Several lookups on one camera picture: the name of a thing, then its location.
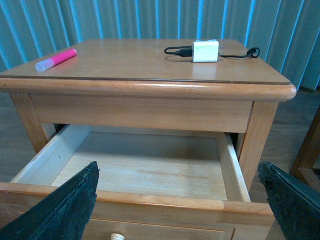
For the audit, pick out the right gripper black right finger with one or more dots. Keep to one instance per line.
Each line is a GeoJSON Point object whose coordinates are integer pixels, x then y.
{"type": "Point", "coordinates": [295, 205]}

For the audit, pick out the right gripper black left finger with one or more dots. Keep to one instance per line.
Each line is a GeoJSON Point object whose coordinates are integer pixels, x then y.
{"type": "Point", "coordinates": [63, 214]}

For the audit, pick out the wooden nightstand drawer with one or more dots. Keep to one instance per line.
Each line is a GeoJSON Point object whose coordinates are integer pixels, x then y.
{"type": "Point", "coordinates": [153, 184]}

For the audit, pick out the pink marker with clear cap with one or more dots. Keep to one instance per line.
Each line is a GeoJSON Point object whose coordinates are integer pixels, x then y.
{"type": "Point", "coordinates": [55, 60]}

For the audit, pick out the wooden furniture at right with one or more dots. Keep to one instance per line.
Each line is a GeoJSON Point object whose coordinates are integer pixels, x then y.
{"type": "Point", "coordinates": [308, 154]}

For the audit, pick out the wooden nightstand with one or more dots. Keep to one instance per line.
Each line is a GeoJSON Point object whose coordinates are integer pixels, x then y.
{"type": "Point", "coordinates": [133, 83]}

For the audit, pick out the grey pleated curtain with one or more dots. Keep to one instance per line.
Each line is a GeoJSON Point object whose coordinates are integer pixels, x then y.
{"type": "Point", "coordinates": [286, 31]}

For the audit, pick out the white box device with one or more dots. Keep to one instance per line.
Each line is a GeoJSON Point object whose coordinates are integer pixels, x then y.
{"type": "Point", "coordinates": [205, 51]}

